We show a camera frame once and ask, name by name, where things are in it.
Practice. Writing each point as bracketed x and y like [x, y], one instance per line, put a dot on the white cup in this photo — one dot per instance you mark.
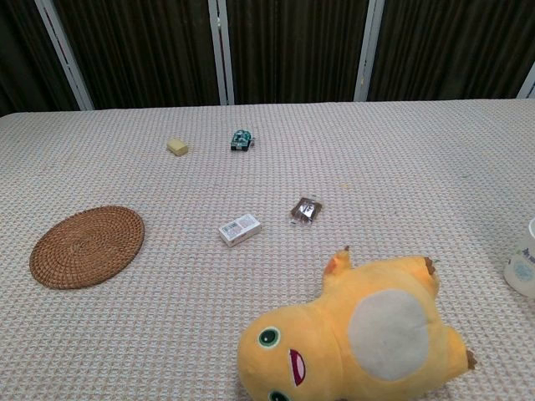
[522, 271]

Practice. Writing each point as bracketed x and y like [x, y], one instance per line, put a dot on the beige woven tablecloth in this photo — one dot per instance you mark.
[251, 188]

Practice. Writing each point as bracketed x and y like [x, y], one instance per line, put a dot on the round woven rattan coaster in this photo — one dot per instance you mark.
[83, 250]

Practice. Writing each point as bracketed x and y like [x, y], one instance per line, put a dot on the brown snack packet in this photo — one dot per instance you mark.
[305, 211]

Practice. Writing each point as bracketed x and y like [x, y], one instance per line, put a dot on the small white printed box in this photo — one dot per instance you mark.
[240, 229]

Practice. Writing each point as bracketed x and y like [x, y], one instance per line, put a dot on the small green toy car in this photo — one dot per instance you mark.
[240, 140]

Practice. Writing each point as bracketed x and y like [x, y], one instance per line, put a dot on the small yellow block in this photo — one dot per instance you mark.
[177, 147]

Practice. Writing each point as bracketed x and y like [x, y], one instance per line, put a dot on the yellow plush duck toy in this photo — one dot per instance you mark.
[326, 326]

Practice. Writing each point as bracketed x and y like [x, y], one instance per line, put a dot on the dark ribbed screen panel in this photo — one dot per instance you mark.
[142, 50]
[451, 46]
[292, 50]
[21, 62]

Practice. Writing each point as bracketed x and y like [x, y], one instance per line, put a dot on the white screen frame post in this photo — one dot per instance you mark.
[528, 85]
[221, 54]
[368, 50]
[62, 54]

